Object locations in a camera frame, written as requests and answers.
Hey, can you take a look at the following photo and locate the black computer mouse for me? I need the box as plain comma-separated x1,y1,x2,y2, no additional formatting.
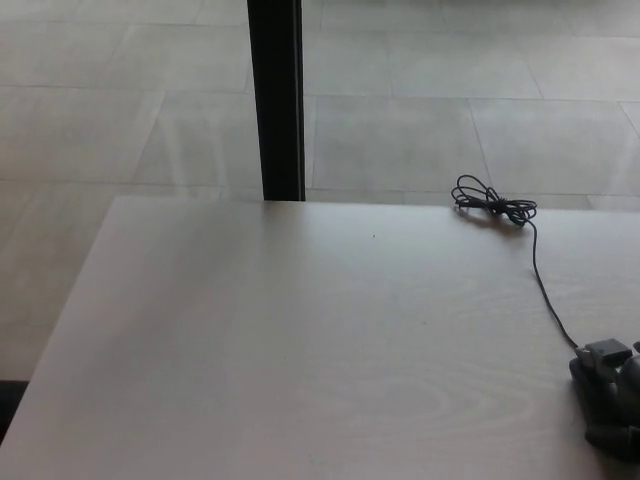
567,355,640,462

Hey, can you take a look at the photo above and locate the black mouse cable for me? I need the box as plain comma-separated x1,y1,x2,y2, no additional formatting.
451,174,584,350

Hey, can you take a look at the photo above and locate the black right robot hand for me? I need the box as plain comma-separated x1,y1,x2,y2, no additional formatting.
574,338,640,448

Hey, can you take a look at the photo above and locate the black vertical post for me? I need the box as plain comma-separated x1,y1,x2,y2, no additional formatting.
246,0,307,202

